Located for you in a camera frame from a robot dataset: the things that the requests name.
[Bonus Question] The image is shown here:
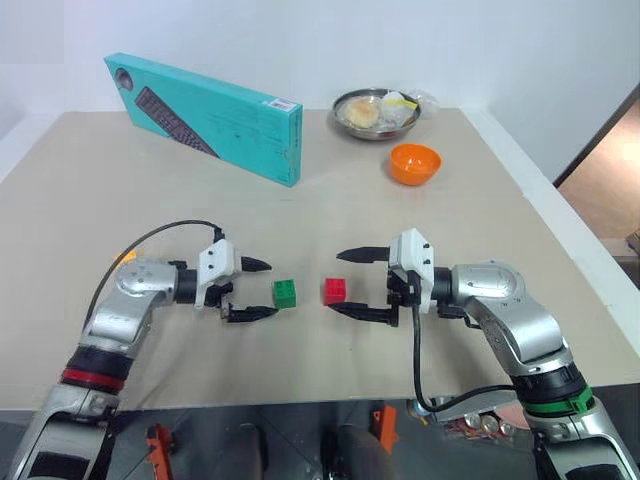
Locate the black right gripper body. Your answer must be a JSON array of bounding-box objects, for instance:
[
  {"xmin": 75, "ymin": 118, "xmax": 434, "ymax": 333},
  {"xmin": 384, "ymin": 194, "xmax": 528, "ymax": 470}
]
[{"xmin": 385, "ymin": 266, "xmax": 421, "ymax": 329}]

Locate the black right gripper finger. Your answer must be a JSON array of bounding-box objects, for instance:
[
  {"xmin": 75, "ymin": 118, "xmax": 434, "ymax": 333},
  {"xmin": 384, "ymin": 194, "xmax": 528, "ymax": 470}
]
[
  {"xmin": 335, "ymin": 245, "xmax": 392, "ymax": 265},
  {"xmin": 329, "ymin": 301, "xmax": 393, "ymax": 325}
]

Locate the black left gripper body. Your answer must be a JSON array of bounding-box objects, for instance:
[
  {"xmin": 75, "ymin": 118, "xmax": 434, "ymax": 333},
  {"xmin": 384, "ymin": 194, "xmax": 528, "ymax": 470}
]
[{"xmin": 203, "ymin": 281, "xmax": 237, "ymax": 322}]

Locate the red toy brick cube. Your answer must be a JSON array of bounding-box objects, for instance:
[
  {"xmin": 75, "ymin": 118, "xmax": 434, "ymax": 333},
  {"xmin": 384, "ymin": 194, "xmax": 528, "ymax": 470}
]
[{"xmin": 320, "ymin": 277, "xmax": 348, "ymax": 307}]

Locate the green toy brick cube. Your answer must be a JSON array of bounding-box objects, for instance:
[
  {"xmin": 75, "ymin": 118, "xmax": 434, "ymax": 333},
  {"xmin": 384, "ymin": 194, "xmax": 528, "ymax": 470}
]
[{"xmin": 271, "ymin": 278, "xmax": 300, "ymax": 310}]

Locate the orange plastic bowl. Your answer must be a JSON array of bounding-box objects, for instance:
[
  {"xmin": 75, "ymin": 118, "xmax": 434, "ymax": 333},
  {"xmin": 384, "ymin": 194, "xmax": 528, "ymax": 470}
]
[{"xmin": 389, "ymin": 142, "xmax": 443, "ymax": 187}]

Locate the orange clamp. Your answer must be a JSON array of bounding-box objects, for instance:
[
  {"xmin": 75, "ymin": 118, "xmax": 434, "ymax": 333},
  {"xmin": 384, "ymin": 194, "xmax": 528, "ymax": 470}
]
[
  {"xmin": 143, "ymin": 423, "xmax": 177, "ymax": 479},
  {"xmin": 370, "ymin": 404, "xmax": 400, "ymax": 455}
]

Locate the steel bowl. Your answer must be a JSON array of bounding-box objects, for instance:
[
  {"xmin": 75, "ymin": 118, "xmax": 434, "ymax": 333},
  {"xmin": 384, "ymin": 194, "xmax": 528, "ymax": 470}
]
[{"xmin": 329, "ymin": 86, "xmax": 423, "ymax": 143}]

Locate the round bread bun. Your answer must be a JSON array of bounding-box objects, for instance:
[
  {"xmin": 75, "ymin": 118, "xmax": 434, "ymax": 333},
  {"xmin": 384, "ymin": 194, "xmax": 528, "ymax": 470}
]
[{"xmin": 347, "ymin": 97, "xmax": 378, "ymax": 129}]

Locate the clear plastic food bag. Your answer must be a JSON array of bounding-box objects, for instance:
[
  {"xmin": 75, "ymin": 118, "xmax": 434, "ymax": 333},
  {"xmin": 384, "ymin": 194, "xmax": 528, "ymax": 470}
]
[{"xmin": 378, "ymin": 87, "xmax": 442, "ymax": 134}]

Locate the teal keyboard box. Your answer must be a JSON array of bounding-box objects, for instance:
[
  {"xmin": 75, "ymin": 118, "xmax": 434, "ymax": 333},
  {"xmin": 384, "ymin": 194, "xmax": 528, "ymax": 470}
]
[{"xmin": 103, "ymin": 51, "xmax": 304, "ymax": 189}]

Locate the brown wooden door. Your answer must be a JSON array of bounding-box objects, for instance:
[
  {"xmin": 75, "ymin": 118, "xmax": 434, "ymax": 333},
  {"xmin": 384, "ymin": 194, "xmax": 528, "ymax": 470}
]
[{"xmin": 552, "ymin": 81, "xmax": 640, "ymax": 292}]

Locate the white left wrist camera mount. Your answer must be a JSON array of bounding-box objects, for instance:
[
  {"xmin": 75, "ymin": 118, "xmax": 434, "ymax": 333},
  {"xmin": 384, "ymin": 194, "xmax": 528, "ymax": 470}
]
[{"xmin": 194, "ymin": 239, "xmax": 244, "ymax": 310}]

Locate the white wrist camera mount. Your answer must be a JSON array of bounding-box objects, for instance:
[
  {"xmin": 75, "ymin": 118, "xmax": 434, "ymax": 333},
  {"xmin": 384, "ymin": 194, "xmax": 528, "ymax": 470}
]
[
  {"xmin": 388, "ymin": 228, "xmax": 437, "ymax": 315},
  {"xmin": 194, "ymin": 239, "xmax": 244, "ymax": 310}
]

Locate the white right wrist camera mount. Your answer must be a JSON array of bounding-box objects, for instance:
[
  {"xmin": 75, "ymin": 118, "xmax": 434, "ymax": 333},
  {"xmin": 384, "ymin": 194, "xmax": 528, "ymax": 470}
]
[{"xmin": 388, "ymin": 228, "xmax": 437, "ymax": 315}]

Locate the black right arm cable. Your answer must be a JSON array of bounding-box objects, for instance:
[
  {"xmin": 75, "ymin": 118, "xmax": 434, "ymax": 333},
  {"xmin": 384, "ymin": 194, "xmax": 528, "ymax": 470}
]
[{"xmin": 410, "ymin": 294, "xmax": 519, "ymax": 414}]

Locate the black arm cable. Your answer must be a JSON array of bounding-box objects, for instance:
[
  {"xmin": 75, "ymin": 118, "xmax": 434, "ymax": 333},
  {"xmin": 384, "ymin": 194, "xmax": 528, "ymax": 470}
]
[
  {"xmin": 83, "ymin": 218, "xmax": 226, "ymax": 327},
  {"xmin": 410, "ymin": 294, "xmax": 519, "ymax": 414}
]

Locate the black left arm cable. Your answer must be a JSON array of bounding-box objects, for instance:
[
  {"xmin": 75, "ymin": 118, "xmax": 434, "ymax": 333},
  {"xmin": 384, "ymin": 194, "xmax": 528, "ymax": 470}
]
[{"xmin": 83, "ymin": 218, "xmax": 226, "ymax": 327}]

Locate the silver metal bracket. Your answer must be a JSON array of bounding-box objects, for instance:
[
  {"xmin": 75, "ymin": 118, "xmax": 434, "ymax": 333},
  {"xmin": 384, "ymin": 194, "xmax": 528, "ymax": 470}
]
[{"xmin": 428, "ymin": 388, "xmax": 522, "ymax": 425}]

